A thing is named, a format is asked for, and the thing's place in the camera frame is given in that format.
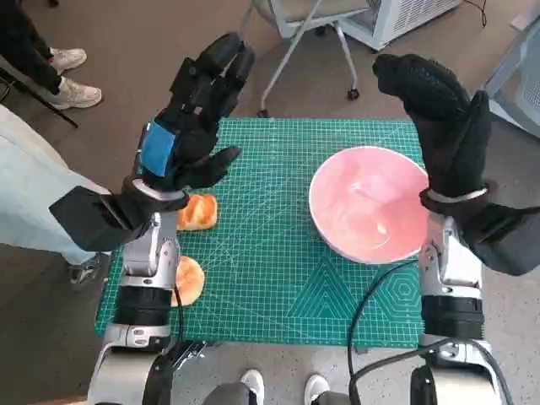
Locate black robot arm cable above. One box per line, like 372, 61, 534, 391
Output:
166, 294, 186, 364
442, 339, 510, 405
346, 257, 423, 405

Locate long striped toy bread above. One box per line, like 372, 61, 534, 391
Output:
175, 193, 219, 232

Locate green cutting mat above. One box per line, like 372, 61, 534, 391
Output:
94, 116, 427, 349

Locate black stand leg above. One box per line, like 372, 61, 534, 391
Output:
0, 65, 80, 129

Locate pink bowl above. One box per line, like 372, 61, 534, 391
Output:
308, 145, 430, 265

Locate grey office chair on castors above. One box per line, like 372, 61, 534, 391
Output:
248, 0, 372, 119

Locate round toy bread bun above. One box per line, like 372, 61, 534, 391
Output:
170, 255, 206, 308

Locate black metal table strut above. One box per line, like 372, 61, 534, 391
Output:
172, 339, 220, 373

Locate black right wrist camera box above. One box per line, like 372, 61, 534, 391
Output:
459, 202, 540, 278

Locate pale blue mesh chair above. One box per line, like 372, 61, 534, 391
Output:
480, 16, 540, 140

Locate white perforated cabinet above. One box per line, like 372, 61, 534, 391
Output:
339, 0, 463, 52

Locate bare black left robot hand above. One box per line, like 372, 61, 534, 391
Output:
121, 32, 257, 194

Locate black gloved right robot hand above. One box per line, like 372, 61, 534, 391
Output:
373, 53, 493, 197

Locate person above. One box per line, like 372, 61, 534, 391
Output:
0, 103, 113, 284
202, 369, 351, 405
0, 0, 103, 111

